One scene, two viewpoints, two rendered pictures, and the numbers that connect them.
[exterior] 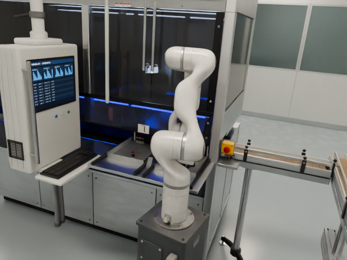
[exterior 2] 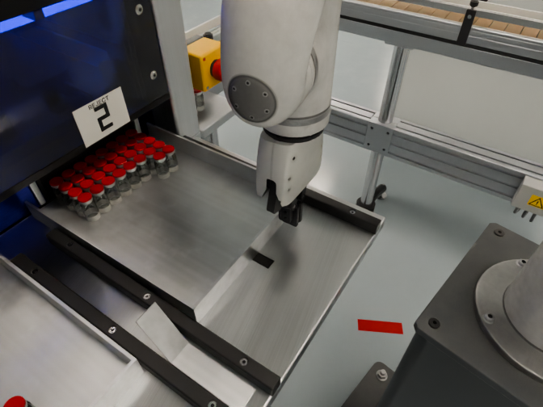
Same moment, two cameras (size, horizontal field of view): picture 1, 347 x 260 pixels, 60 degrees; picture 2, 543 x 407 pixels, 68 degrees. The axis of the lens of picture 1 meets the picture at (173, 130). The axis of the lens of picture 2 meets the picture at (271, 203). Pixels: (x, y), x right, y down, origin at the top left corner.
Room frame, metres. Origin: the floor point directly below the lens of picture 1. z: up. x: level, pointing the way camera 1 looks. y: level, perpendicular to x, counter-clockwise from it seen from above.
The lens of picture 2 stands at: (1.49, 0.32, 1.35)
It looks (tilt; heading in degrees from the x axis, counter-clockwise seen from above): 45 degrees down; 284
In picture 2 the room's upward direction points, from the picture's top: straight up
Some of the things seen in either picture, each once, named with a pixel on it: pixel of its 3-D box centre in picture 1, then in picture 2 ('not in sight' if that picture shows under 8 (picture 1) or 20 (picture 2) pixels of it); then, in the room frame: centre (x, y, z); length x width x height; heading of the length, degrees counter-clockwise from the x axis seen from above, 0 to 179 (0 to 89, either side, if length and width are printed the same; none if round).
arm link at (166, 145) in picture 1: (171, 157); not in sight; (1.20, 0.00, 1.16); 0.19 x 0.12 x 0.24; 81
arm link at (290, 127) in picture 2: not in sight; (295, 109); (1.57, -0.09, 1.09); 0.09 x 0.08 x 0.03; 71
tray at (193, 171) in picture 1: (183, 160); (167, 202); (1.76, -0.08, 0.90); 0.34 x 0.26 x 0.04; 161
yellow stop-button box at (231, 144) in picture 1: (228, 147); (201, 63); (1.80, -0.36, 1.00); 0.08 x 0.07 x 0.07; 161
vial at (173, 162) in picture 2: not in sight; (170, 158); (1.80, -0.17, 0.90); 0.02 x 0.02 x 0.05
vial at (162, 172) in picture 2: not in sight; (161, 165); (1.81, -0.15, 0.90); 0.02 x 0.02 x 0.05
